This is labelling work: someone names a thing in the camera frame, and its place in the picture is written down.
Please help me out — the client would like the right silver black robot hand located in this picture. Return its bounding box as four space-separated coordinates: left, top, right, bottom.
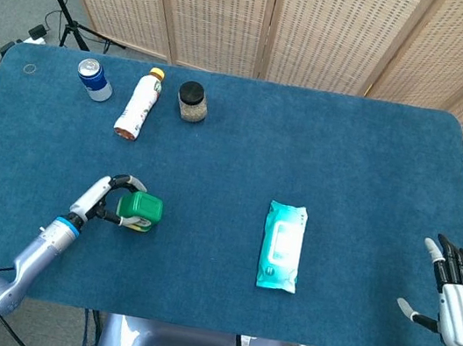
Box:
389 229 463 346

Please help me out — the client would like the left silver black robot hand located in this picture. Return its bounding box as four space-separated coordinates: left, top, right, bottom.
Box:
67 166 151 232

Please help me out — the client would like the yellow green small box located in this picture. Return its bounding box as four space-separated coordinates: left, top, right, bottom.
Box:
113 188 166 236

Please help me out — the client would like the white bottle yellow cap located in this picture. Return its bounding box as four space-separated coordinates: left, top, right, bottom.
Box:
111 62 167 145

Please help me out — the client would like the blue soda can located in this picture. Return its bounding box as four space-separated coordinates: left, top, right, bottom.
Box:
73 56 118 105

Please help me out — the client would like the glass jar black lid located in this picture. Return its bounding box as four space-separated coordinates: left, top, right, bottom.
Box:
173 79 212 126

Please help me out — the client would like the blue table mat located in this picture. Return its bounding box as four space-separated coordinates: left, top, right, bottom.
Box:
0 36 463 346

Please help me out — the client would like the white power strip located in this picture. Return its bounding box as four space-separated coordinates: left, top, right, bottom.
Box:
20 34 46 47

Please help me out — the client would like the black power adapter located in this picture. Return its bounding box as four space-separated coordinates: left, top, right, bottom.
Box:
26 23 51 43

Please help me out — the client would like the teal wet wipes pack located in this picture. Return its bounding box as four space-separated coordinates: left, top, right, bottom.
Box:
254 199 312 295

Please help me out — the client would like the blue hanging cable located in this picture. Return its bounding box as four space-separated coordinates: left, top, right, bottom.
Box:
77 307 103 346

